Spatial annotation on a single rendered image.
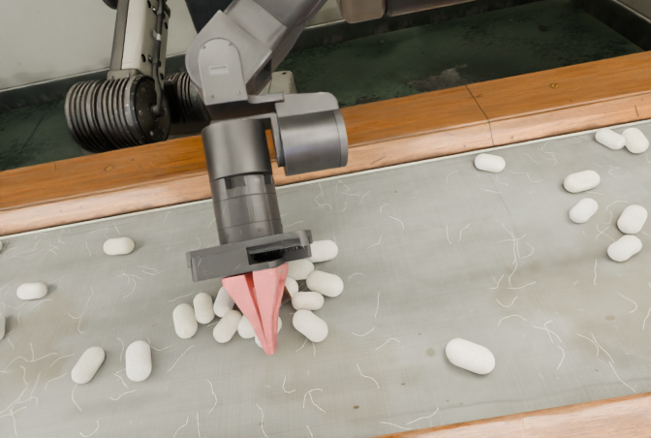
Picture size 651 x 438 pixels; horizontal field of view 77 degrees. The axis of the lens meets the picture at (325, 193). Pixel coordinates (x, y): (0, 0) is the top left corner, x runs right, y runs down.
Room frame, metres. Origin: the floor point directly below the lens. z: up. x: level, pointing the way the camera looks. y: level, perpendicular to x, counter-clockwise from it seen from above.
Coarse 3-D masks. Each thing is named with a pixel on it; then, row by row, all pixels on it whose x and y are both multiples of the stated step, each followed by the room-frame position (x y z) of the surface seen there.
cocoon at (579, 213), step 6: (588, 198) 0.26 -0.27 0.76; (576, 204) 0.25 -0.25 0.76; (582, 204) 0.25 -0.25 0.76; (588, 204) 0.25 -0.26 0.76; (594, 204) 0.25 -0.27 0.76; (570, 210) 0.25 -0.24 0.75; (576, 210) 0.24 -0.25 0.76; (582, 210) 0.24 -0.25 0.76; (588, 210) 0.24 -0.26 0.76; (594, 210) 0.24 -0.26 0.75; (570, 216) 0.24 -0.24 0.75; (576, 216) 0.24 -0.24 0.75; (582, 216) 0.24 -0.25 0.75; (588, 216) 0.24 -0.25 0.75; (576, 222) 0.24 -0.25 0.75; (582, 222) 0.23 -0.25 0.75
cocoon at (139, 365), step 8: (136, 344) 0.20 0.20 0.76; (144, 344) 0.20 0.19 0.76; (128, 352) 0.19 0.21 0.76; (136, 352) 0.19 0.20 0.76; (144, 352) 0.19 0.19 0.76; (128, 360) 0.18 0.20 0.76; (136, 360) 0.18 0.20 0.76; (144, 360) 0.18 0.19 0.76; (128, 368) 0.17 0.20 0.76; (136, 368) 0.17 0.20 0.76; (144, 368) 0.17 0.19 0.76; (128, 376) 0.17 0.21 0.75; (136, 376) 0.17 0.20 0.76; (144, 376) 0.17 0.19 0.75
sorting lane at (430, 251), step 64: (640, 128) 0.35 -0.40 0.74; (320, 192) 0.36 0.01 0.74; (384, 192) 0.34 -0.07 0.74; (448, 192) 0.32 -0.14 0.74; (512, 192) 0.30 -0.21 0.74; (640, 192) 0.26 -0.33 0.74; (0, 256) 0.37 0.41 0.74; (64, 256) 0.34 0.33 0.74; (128, 256) 0.32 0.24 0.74; (384, 256) 0.25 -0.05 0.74; (448, 256) 0.23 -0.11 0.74; (512, 256) 0.22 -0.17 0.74; (576, 256) 0.20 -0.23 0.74; (640, 256) 0.19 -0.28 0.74; (64, 320) 0.25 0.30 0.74; (128, 320) 0.24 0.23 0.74; (384, 320) 0.18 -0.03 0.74; (448, 320) 0.17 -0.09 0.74; (512, 320) 0.15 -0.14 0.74; (576, 320) 0.14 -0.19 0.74; (640, 320) 0.13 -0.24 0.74; (0, 384) 0.20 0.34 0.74; (64, 384) 0.18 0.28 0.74; (128, 384) 0.17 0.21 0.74; (192, 384) 0.16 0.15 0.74; (256, 384) 0.15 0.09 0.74; (320, 384) 0.13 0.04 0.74; (384, 384) 0.12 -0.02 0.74; (448, 384) 0.11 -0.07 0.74; (512, 384) 0.10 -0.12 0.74; (576, 384) 0.09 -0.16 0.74; (640, 384) 0.08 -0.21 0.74
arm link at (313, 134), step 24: (216, 48) 0.34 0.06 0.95; (216, 72) 0.32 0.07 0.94; (240, 72) 0.32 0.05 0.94; (216, 96) 0.31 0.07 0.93; (240, 96) 0.31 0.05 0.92; (264, 96) 0.32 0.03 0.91; (288, 96) 0.33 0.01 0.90; (312, 96) 0.33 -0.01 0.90; (288, 120) 0.30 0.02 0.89; (312, 120) 0.30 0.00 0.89; (336, 120) 0.30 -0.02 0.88; (288, 144) 0.28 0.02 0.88; (312, 144) 0.28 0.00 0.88; (336, 144) 0.28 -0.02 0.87; (288, 168) 0.28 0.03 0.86; (312, 168) 0.28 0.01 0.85
